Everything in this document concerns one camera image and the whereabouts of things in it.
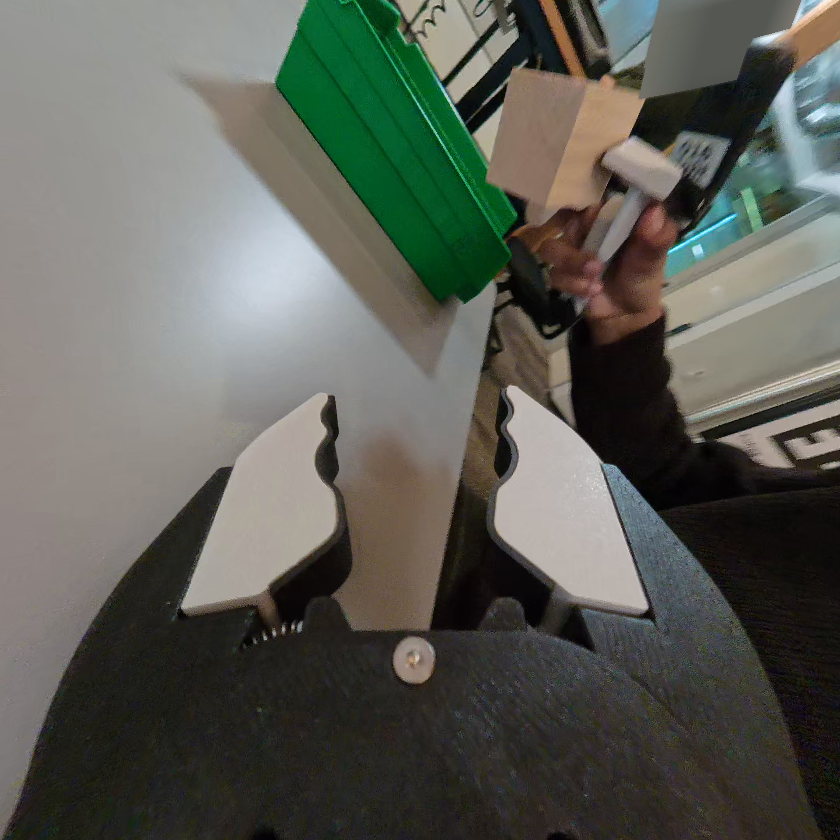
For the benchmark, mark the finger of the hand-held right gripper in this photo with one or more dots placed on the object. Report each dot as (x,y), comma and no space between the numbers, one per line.
(640,165)

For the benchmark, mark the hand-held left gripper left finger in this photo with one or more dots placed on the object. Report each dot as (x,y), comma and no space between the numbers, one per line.
(269,512)

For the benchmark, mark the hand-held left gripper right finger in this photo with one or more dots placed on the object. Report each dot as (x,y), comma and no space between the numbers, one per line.
(564,518)

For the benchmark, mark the large wooden cube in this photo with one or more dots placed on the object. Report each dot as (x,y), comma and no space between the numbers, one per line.
(538,138)

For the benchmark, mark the green plastic bin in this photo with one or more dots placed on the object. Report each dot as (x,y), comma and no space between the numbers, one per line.
(367,131)

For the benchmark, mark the person's right forearm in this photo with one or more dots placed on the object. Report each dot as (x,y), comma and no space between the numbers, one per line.
(623,380)

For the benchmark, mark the person's right hand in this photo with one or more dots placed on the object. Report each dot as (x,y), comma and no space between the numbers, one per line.
(630,289)

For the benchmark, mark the wooden beam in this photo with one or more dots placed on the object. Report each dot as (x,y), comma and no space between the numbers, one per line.
(820,29)

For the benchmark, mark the wooden top table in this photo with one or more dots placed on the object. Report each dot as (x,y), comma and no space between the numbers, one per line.
(561,36)

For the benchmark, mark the black office chair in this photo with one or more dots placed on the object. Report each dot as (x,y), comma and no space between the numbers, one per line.
(531,275)

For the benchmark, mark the framed marker poster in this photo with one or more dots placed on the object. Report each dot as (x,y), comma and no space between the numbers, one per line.
(787,446)

